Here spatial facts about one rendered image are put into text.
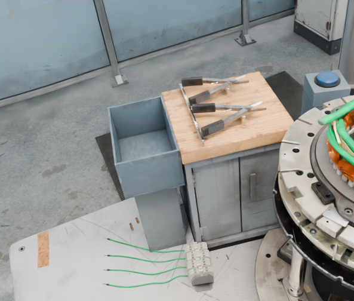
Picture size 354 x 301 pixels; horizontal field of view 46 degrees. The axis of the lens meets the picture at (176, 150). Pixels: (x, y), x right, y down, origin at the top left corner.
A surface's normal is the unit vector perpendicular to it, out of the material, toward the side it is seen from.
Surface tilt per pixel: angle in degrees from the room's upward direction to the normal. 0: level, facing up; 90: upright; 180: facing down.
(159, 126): 90
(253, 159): 90
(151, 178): 90
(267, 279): 0
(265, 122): 0
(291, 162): 0
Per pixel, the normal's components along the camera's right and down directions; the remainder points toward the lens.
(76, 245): -0.12, -0.74
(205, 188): 0.19, 0.63
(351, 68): -0.26, 0.66
